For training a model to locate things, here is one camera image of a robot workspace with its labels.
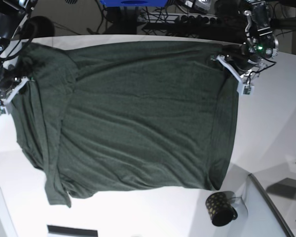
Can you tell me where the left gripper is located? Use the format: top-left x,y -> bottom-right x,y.
211,44 -> 276,96

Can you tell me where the black mug with gold dots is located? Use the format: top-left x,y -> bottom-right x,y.
205,192 -> 238,227

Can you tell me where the blue box with oval hole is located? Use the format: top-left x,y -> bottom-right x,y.
100,0 -> 167,7

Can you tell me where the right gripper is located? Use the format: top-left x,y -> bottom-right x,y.
0,68 -> 34,116

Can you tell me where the dark green t-shirt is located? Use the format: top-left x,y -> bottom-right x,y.
12,41 -> 238,206

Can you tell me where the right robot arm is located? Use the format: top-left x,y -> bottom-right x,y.
0,0 -> 38,115

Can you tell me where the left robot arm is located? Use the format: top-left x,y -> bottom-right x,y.
211,0 -> 278,95

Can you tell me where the black power strip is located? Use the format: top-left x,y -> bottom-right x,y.
137,12 -> 222,25

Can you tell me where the grey metal side table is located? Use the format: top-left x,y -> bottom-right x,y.
243,174 -> 296,237

